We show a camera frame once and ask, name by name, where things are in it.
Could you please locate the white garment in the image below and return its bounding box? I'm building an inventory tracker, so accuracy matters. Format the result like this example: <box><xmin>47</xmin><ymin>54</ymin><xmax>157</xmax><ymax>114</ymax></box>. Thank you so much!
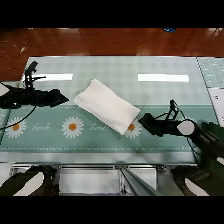
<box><xmin>73</xmin><ymin>78</ymin><xmax>141</xmax><ymax>136</ymax></box>

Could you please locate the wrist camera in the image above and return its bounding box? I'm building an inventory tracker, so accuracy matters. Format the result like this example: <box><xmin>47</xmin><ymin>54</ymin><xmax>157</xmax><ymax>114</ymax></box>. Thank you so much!
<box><xmin>165</xmin><ymin>98</ymin><xmax>179</xmax><ymax>122</ymax></box>
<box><xmin>24</xmin><ymin>60</ymin><xmax>47</xmax><ymax>90</ymax></box>

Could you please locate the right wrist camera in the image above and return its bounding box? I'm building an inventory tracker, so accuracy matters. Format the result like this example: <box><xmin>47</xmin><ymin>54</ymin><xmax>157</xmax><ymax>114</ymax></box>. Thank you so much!
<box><xmin>165</xmin><ymin>98</ymin><xmax>179</xmax><ymax>122</ymax></box>

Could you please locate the silver frame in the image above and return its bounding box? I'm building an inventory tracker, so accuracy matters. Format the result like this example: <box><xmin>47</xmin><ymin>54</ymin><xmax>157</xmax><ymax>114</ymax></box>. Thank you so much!
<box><xmin>0</xmin><ymin>162</ymin><xmax>224</xmax><ymax>197</ymax></box>

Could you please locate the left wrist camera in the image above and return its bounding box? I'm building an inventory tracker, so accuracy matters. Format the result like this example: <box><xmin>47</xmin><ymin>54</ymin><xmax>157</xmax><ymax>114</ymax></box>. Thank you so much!
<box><xmin>24</xmin><ymin>60</ymin><xmax>47</xmax><ymax>90</ymax></box>

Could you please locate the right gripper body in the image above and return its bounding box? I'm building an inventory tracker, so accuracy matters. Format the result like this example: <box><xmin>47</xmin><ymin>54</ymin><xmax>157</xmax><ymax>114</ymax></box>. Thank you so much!
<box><xmin>137</xmin><ymin>112</ymin><xmax>176</xmax><ymax>138</ymax></box>

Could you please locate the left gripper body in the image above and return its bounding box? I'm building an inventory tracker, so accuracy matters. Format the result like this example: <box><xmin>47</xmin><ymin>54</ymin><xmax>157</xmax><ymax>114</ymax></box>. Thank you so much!
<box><xmin>37</xmin><ymin>88</ymin><xmax>70</xmax><ymax>108</ymax></box>

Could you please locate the black cable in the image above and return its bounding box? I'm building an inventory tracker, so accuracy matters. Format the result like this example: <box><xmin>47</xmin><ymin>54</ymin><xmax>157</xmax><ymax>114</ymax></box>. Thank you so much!
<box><xmin>0</xmin><ymin>105</ymin><xmax>37</xmax><ymax>131</ymax></box>

